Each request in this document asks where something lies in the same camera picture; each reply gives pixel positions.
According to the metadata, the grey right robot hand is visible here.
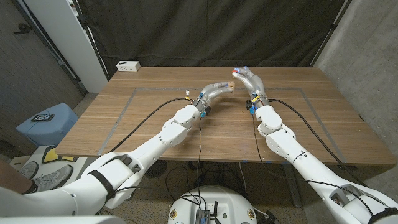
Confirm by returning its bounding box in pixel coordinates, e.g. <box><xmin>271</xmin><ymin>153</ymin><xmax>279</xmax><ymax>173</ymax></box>
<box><xmin>231</xmin><ymin>65</ymin><xmax>270</xmax><ymax>108</ymax></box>

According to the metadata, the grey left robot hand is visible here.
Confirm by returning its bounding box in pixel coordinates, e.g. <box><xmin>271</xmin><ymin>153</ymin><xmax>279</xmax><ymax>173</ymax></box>
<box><xmin>192</xmin><ymin>80</ymin><xmax>236</xmax><ymax>113</ymax></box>

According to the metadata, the black backdrop curtain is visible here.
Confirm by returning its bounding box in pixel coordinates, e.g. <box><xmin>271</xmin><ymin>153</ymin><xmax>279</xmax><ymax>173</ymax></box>
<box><xmin>73</xmin><ymin>0</ymin><xmax>354</xmax><ymax>78</ymax></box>

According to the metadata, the white power strip box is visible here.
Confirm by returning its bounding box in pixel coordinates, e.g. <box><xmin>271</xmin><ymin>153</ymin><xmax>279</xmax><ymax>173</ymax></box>
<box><xmin>116</xmin><ymin>60</ymin><xmax>141</xmax><ymax>72</ymax></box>

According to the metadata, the round black floor fan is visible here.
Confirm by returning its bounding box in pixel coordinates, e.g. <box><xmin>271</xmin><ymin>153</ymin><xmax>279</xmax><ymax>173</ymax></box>
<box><xmin>145</xmin><ymin>160</ymin><xmax>168</xmax><ymax>179</ymax></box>

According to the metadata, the black backdrop stand pole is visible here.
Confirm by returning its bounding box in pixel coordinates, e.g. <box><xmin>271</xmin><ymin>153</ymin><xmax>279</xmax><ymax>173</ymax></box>
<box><xmin>73</xmin><ymin>0</ymin><xmax>110</xmax><ymax>82</ymax></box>
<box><xmin>310</xmin><ymin>0</ymin><xmax>354</xmax><ymax>68</ymax></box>

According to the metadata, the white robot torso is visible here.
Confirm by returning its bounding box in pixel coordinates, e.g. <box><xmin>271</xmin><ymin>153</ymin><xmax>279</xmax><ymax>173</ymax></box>
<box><xmin>167</xmin><ymin>185</ymin><xmax>258</xmax><ymax>224</ymax></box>

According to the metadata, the grey table leg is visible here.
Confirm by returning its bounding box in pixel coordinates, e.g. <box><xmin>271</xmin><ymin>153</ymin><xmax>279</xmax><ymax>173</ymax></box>
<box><xmin>281</xmin><ymin>163</ymin><xmax>302</xmax><ymax>208</ymax></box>

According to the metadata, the grey electronics box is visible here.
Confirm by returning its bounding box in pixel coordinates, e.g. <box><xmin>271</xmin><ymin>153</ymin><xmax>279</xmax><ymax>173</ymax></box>
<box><xmin>195</xmin><ymin>208</ymin><xmax>211</xmax><ymax>224</ymax></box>

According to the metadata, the white pillar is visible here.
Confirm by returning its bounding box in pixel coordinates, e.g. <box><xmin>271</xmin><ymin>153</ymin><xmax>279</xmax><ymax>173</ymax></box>
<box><xmin>23</xmin><ymin>0</ymin><xmax>108</xmax><ymax>93</ymax></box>

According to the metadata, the blue plastic stool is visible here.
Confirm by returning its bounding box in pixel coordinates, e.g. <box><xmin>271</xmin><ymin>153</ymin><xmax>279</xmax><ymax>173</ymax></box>
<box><xmin>15</xmin><ymin>103</ymin><xmax>80</xmax><ymax>147</ymax></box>

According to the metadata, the black smartphone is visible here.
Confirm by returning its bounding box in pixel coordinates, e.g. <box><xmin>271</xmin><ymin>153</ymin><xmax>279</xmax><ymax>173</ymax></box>
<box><xmin>31</xmin><ymin>113</ymin><xmax>56</xmax><ymax>123</ymax></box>

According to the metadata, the grey black sneaker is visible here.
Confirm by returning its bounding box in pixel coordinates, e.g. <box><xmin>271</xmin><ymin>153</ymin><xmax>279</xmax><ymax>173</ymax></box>
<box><xmin>30</xmin><ymin>164</ymin><xmax>74</xmax><ymax>192</ymax></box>
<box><xmin>18</xmin><ymin>161</ymin><xmax>40</xmax><ymax>180</ymax></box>

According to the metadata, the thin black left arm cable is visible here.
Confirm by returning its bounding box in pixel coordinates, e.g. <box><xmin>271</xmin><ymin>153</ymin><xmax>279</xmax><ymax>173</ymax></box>
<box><xmin>196</xmin><ymin>116</ymin><xmax>203</xmax><ymax>205</ymax></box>

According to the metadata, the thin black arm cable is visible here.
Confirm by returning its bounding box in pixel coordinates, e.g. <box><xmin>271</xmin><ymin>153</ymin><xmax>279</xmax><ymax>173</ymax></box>
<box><xmin>196</xmin><ymin>116</ymin><xmax>203</xmax><ymax>205</ymax></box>
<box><xmin>251</xmin><ymin>114</ymin><xmax>376</xmax><ymax>217</ymax></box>

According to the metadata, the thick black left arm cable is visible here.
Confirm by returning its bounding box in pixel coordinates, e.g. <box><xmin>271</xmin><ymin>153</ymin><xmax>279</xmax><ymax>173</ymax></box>
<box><xmin>107</xmin><ymin>97</ymin><xmax>193</xmax><ymax>154</ymax></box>

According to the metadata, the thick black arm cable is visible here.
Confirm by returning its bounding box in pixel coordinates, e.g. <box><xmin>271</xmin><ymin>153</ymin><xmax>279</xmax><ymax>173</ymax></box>
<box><xmin>267</xmin><ymin>98</ymin><xmax>369</xmax><ymax>189</ymax></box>
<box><xmin>107</xmin><ymin>97</ymin><xmax>193</xmax><ymax>154</ymax></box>

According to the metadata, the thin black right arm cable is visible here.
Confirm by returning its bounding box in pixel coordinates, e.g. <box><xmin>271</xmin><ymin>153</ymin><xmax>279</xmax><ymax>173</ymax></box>
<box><xmin>251</xmin><ymin>114</ymin><xmax>376</xmax><ymax>217</ymax></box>

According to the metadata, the white floor cable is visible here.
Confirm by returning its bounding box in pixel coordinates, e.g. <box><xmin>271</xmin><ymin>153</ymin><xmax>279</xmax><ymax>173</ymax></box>
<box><xmin>238</xmin><ymin>162</ymin><xmax>249</xmax><ymax>198</ymax></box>

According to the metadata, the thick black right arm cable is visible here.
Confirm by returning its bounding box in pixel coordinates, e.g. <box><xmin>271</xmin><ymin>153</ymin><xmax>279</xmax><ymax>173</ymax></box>
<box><xmin>267</xmin><ymin>98</ymin><xmax>369</xmax><ymax>189</ymax></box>

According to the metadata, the black door handle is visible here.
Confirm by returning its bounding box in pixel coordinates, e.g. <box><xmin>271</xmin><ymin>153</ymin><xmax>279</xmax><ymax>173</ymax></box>
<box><xmin>13</xmin><ymin>22</ymin><xmax>33</xmax><ymax>35</ymax></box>

